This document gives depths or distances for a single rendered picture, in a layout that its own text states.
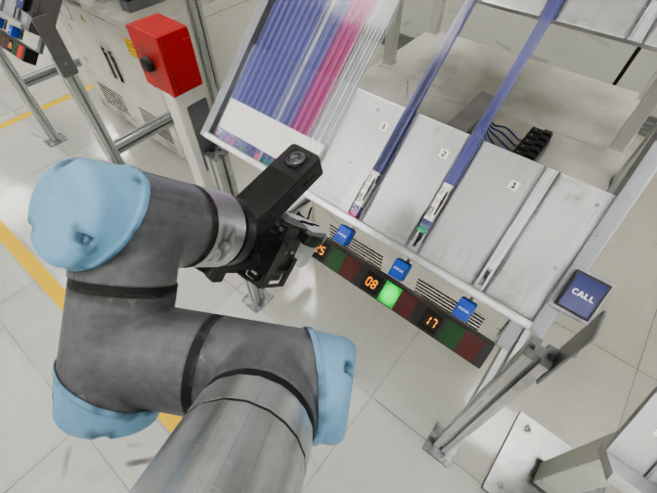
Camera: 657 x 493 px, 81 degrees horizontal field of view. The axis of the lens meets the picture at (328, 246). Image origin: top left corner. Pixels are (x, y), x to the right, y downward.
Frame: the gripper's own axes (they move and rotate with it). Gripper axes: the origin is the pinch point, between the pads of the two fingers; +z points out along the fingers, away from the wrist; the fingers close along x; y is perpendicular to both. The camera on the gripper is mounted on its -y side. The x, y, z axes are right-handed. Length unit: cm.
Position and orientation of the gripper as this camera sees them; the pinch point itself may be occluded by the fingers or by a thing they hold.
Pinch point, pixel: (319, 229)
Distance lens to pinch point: 56.0
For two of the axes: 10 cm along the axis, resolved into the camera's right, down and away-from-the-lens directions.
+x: 7.7, 5.0, -3.9
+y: -4.7, 8.7, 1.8
